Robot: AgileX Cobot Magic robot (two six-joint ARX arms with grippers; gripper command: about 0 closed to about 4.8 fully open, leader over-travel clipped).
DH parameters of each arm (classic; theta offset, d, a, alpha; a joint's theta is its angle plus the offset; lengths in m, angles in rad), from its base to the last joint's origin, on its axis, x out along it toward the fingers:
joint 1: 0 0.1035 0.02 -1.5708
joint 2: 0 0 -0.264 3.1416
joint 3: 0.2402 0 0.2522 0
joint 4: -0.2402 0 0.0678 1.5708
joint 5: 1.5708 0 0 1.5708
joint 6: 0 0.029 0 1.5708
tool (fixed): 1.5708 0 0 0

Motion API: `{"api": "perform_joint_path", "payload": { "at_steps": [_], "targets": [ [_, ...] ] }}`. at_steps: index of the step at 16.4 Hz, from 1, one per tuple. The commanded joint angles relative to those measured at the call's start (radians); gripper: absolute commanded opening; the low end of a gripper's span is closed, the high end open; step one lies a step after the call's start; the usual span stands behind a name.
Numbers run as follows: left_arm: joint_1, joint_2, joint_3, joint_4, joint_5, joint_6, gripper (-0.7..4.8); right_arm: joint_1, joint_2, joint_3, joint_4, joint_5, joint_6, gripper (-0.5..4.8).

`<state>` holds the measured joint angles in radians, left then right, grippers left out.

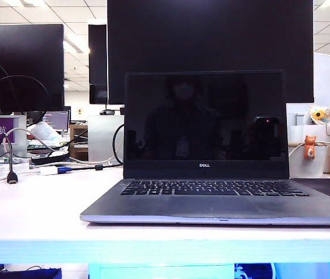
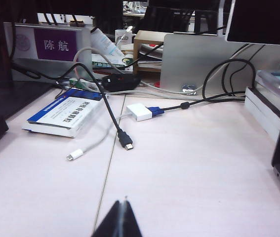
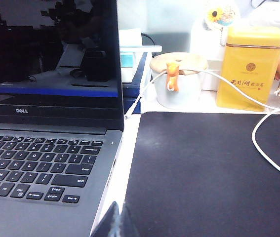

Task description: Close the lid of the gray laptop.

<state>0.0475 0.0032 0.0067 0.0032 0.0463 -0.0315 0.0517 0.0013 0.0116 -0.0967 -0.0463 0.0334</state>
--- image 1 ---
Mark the curved black monitor cable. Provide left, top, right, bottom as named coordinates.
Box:
left=0, top=65, right=51, bottom=116

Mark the sunflower plush toy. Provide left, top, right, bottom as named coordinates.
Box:
left=303, top=105, right=330, bottom=126

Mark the light cyan box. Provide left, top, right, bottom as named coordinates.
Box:
left=88, top=263, right=236, bottom=279

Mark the white cable across pot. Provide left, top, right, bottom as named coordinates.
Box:
left=288, top=140, right=330, bottom=158

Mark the black flat power strip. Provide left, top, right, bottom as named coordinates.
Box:
left=31, top=151, right=70, bottom=166

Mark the orange cat figurine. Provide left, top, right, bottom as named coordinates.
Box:
left=303, top=134, right=317, bottom=159

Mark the long white cable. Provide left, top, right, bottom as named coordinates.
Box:
left=3, top=127, right=125, bottom=167

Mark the narrow black monitor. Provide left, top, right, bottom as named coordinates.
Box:
left=88, top=23, right=108, bottom=105

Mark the dark blue bag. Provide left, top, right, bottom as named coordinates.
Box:
left=3, top=267, right=62, bottom=279

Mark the wooden cabinet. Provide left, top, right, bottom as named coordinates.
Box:
left=69, top=123, right=90, bottom=161

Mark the large black AOC monitor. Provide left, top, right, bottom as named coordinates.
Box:
left=107, top=0, right=315, bottom=105

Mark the white round pot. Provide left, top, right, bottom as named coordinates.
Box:
left=288, top=142, right=330, bottom=179

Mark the gray Dell laptop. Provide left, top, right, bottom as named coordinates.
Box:
left=79, top=69, right=330, bottom=226

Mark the white partition board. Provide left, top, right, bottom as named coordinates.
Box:
left=314, top=52, right=330, bottom=103

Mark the black looped cable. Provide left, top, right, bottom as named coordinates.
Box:
left=112, top=123, right=125, bottom=167

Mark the small lit code screen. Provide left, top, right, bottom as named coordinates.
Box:
left=42, top=110, right=71, bottom=132

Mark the white storage box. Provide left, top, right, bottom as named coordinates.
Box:
left=287, top=113, right=330, bottom=146

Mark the white adapter block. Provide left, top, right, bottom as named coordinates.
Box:
left=39, top=166, right=59, bottom=176

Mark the blue printed item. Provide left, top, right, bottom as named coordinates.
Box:
left=234, top=263, right=278, bottom=279

